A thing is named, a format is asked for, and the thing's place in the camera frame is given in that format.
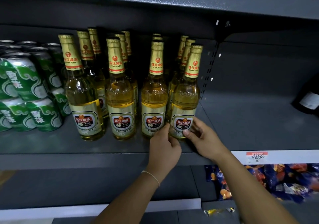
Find person's left hand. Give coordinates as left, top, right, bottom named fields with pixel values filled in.
left=146, top=123, right=182, bottom=182

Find person's right hand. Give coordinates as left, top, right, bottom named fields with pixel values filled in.
left=183, top=117, right=233, bottom=163

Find gold-capped beer bottle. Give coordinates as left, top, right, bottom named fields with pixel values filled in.
left=168, top=43, right=204, bottom=141

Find person's left forearm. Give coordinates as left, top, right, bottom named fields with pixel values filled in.
left=93, top=171, right=161, bottom=224

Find person's right forearm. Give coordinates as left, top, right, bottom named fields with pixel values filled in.
left=215, top=151, right=301, bottom=224

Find blue snack packet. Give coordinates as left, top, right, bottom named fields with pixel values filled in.
left=205, top=165, right=234, bottom=201

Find row of golden beer bottles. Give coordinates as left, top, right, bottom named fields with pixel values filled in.
left=58, top=27, right=190, bottom=142

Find grey metal shelf unit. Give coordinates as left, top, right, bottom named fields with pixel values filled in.
left=0, top=0, right=319, bottom=224

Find red and white price label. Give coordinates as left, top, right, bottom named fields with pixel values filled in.
left=246, top=151, right=269, bottom=164

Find gold foil wrapped sweets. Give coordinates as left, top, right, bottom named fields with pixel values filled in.
left=203, top=207, right=236, bottom=217

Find pile of colourful snack packets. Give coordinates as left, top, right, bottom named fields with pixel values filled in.
left=244, top=164, right=319, bottom=204

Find dark glass bottle white label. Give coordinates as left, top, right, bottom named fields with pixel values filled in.
left=292, top=78, right=319, bottom=118

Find stack of green beer cans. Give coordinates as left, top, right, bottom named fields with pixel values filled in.
left=0, top=40, right=73, bottom=133

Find thin white wrist bracelet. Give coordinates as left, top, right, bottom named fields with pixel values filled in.
left=141, top=171, right=160, bottom=187

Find white price rail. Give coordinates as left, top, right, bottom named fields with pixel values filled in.
left=0, top=198, right=202, bottom=218
left=230, top=149, right=319, bottom=166

